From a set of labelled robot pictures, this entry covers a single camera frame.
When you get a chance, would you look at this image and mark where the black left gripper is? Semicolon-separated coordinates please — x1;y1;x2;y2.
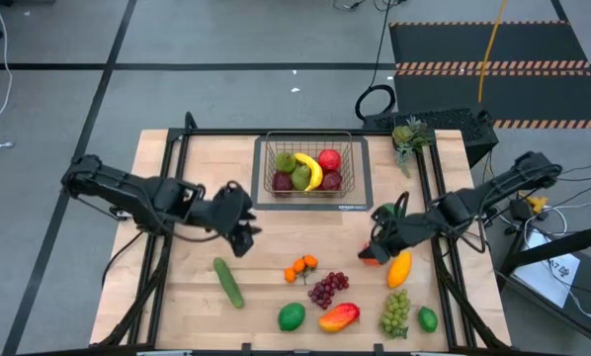
196;181;264;258

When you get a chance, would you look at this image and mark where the black metal bar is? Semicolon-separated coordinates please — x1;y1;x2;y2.
500;234;591;277

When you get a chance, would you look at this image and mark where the red grape bunch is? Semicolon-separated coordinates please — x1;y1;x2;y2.
307;271;351;312

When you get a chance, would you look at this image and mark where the white paper sheet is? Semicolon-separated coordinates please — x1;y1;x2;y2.
512;230;581;309

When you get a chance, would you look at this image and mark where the gold wire basket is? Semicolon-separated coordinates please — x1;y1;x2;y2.
263;131;356;199

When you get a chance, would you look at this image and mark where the bright red round fruit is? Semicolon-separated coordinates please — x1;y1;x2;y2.
317;148;343;173

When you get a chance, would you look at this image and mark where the yellow banana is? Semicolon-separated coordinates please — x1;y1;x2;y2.
294;151;325;193

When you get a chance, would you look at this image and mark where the black orange-striped floor mat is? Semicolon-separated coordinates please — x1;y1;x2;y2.
387;20;591;131

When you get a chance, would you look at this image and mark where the red yellow mango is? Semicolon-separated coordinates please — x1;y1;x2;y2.
317;302;362;334

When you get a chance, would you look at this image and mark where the black floor cable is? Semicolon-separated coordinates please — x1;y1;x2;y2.
354;0;397;122

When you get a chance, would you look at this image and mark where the dark red apple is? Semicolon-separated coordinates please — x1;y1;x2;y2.
272;170;294;193
320;170;345;193

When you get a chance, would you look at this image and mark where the green lime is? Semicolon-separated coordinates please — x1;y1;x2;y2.
417;306;440;334

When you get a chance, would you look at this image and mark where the black aluminium table frame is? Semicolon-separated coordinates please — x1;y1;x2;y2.
97;111;512;356

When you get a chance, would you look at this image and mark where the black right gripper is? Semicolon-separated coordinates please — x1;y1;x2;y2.
357;205;448;266

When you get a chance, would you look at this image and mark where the green grape bunch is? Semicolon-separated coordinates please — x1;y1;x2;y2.
378;288;412;340

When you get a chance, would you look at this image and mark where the yellow plug connector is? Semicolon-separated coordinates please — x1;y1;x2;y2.
524;194;549;215

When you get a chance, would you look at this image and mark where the orange tangerine cluster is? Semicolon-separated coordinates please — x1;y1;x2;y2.
283;253;319;287

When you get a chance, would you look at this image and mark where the black perforated box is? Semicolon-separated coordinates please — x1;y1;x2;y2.
363;107;500;168

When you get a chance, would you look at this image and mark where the small pineapple top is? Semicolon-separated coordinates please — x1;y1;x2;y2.
391;116;435;179

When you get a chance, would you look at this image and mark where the yellow orange mango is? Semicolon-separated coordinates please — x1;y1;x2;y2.
386;250;414;290

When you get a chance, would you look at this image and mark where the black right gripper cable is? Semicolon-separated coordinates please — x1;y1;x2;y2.
392;191;411;222

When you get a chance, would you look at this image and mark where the yellow hanging cable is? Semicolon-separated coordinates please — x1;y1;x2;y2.
476;0;509;104

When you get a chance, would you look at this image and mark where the green cucumber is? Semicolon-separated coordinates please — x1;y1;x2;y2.
212;256;246;311

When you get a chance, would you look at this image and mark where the black-bordered placemat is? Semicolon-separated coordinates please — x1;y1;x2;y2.
249;135;375;213

